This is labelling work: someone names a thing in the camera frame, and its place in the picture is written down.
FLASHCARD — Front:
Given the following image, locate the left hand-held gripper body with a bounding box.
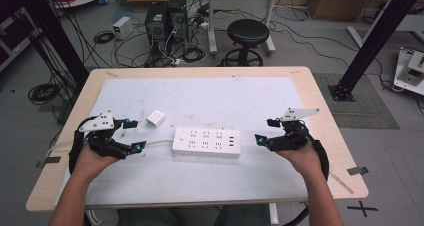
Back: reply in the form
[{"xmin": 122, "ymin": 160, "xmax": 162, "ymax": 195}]
[{"xmin": 77, "ymin": 110, "xmax": 133, "ymax": 160}]

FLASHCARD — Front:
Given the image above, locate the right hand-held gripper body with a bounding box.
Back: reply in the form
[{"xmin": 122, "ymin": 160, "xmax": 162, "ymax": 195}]
[{"xmin": 266, "ymin": 107, "xmax": 317, "ymax": 153}]

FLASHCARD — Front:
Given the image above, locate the white charger adapter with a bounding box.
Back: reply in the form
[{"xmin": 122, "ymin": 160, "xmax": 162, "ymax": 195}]
[{"xmin": 145, "ymin": 110, "xmax": 167, "ymax": 129}]

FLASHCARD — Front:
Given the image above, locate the white power strip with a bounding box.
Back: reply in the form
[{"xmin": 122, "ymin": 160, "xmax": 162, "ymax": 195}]
[{"xmin": 171, "ymin": 126, "xmax": 242, "ymax": 160}]

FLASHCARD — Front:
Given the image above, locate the person's right hand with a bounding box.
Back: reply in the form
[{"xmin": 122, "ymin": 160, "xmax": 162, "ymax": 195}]
[{"xmin": 275, "ymin": 140, "xmax": 324, "ymax": 182}]

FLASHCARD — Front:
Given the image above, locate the person's left hand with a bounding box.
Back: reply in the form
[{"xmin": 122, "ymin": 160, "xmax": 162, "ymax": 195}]
[{"xmin": 71, "ymin": 142, "xmax": 122, "ymax": 184}]

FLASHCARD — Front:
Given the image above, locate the wooden table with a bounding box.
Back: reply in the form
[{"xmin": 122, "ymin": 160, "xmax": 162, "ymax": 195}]
[{"xmin": 25, "ymin": 65, "xmax": 370, "ymax": 213}]

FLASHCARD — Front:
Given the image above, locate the black tape strip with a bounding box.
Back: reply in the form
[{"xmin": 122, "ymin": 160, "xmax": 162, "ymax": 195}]
[
  {"xmin": 346, "ymin": 165, "xmax": 370, "ymax": 177},
  {"xmin": 35, "ymin": 155, "xmax": 62, "ymax": 169}
]

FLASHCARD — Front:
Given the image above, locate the thin wooden stick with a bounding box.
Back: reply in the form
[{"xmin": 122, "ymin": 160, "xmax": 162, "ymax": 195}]
[{"xmin": 328, "ymin": 172, "xmax": 355, "ymax": 196}]

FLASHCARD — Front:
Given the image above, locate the white table mat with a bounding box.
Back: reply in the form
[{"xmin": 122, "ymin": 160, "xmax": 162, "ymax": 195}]
[{"xmin": 54, "ymin": 76, "xmax": 310, "ymax": 210}]

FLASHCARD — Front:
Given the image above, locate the white table leg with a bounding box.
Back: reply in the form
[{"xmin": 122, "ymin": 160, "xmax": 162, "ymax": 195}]
[{"xmin": 268, "ymin": 202, "xmax": 280, "ymax": 226}]

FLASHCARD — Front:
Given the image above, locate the grey floor mat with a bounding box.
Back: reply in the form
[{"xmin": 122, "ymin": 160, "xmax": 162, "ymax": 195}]
[{"xmin": 312, "ymin": 72, "xmax": 401, "ymax": 131}]

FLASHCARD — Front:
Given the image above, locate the black round stool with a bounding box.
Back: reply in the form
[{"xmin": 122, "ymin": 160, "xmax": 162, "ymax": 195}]
[{"xmin": 219, "ymin": 18, "xmax": 271, "ymax": 68}]

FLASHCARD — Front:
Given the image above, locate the white power supply box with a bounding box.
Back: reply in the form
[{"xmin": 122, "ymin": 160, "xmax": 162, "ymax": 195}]
[{"xmin": 111, "ymin": 15, "xmax": 135, "ymax": 41}]

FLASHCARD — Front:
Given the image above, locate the black computer tower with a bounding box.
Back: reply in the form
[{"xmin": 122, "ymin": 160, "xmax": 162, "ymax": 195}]
[
  {"xmin": 144, "ymin": 1, "xmax": 170, "ymax": 60},
  {"xmin": 167, "ymin": 0, "xmax": 190, "ymax": 44}
]

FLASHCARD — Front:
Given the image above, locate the dark equipment rack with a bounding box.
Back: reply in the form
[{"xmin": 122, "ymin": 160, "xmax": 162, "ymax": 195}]
[{"xmin": 0, "ymin": 6, "xmax": 43, "ymax": 74}]

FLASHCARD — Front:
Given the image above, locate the white machine on floor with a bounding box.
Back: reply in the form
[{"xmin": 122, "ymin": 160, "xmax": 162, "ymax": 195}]
[{"xmin": 392, "ymin": 46, "xmax": 424, "ymax": 97}]

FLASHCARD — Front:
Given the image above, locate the large cardboard box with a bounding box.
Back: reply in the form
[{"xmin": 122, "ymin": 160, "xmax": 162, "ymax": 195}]
[{"xmin": 307, "ymin": 0, "xmax": 375, "ymax": 22}]

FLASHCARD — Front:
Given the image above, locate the white power strip cable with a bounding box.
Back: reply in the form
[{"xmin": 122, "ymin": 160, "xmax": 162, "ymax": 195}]
[{"xmin": 45, "ymin": 138, "xmax": 175, "ymax": 159}]

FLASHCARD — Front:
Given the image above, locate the large black cable coil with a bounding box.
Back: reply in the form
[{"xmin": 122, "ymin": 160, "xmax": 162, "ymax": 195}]
[{"xmin": 27, "ymin": 82, "xmax": 63, "ymax": 106}]

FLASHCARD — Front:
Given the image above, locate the small black cable coil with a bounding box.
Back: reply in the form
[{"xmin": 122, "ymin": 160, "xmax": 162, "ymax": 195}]
[{"xmin": 92, "ymin": 29, "xmax": 116, "ymax": 45}]

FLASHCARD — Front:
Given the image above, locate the black aluminium post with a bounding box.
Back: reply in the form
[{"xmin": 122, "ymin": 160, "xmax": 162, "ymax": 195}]
[
  {"xmin": 9, "ymin": 0, "xmax": 90, "ymax": 88},
  {"xmin": 327, "ymin": 0, "xmax": 424, "ymax": 103}
]

